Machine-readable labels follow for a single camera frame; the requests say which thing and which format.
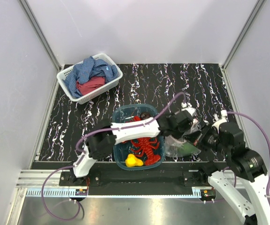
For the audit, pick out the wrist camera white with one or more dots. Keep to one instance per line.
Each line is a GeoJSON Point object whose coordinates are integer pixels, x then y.
{"type": "Point", "coordinates": [220, 118]}
{"type": "Point", "coordinates": [187, 112]}

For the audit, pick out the red fake lobster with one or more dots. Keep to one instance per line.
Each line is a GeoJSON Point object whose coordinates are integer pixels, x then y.
{"type": "Point", "coordinates": [143, 148]}

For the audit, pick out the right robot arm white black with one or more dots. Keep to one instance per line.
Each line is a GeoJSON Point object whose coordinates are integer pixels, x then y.
{"type": "Point", "coordinates": [246, 164]}

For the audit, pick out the blue patterned cloth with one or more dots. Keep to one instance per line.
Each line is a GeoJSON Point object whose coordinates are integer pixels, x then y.
{"type": "Point", "coordinates": [89, 68]}

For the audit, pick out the red cloth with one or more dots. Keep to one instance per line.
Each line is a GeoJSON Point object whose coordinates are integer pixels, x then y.
{"type": "Point", "coordinates": [87, 87]}

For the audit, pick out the clear zip top bag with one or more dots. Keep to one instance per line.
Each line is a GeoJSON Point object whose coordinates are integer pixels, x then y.
{"type": "Point", "coordinates": [172, 144]}

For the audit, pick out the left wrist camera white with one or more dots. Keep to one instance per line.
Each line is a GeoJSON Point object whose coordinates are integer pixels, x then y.
{"type": "Point", "coordinates": [187, 112]}

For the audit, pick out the dark fake plum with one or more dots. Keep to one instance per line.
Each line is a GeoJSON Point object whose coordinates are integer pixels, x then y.
{"type": "Point", "coordinates": [145, 115]}

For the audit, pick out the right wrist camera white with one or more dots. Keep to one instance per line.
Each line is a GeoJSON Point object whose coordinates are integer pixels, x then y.
{"type": "Point", "coordinates": [220, 118]}

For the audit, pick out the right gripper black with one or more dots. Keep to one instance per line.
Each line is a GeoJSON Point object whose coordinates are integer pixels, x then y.
{"type": "Point", "coordinates": [196, 138]}

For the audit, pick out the yellow fake fruit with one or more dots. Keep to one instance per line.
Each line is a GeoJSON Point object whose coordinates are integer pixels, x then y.
{"type": "Point", "coordinates": [133, 161]}

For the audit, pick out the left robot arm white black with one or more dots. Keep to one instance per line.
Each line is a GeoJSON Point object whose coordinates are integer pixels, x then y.
{"type": "Point", "coordinates": [101, 141]}

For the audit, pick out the green fake vegetable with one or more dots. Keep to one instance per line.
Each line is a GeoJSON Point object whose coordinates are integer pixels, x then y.
{"type": "Point", "coordinates": [187, 149]}

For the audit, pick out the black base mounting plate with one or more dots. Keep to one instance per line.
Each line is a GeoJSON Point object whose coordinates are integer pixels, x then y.
{"type": "Point", "coordinates": [98, 178]}

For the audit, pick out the aluminium frame rail front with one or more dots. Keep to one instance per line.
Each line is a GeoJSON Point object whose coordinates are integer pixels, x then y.
{"type": "Point", "coordinates": [36, 178]}

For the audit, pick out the blue plastic container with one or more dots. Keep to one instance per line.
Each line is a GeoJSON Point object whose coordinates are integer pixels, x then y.
{"type": "Point", "coordinates": [129, 113]}

